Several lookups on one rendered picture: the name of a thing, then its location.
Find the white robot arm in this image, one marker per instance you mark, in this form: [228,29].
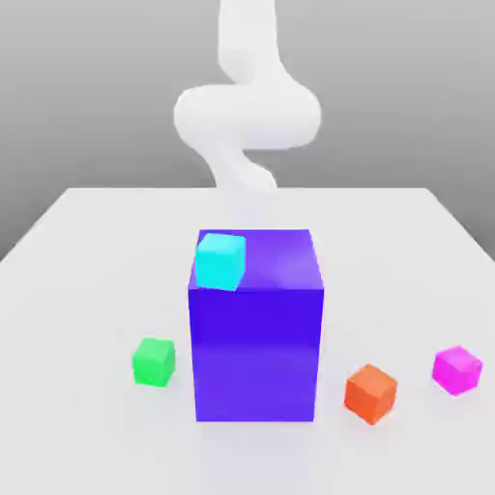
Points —
[247,116]

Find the small cyan cube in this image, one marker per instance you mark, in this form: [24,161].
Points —
[219,263]

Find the small green cube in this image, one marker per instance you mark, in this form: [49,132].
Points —
[153,363]

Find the small orange cube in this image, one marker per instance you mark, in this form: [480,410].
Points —
[370,394]

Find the small magenta cube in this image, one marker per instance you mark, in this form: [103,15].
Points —
[457,370]

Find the large purple box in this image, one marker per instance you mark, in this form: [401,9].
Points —
[255,348]

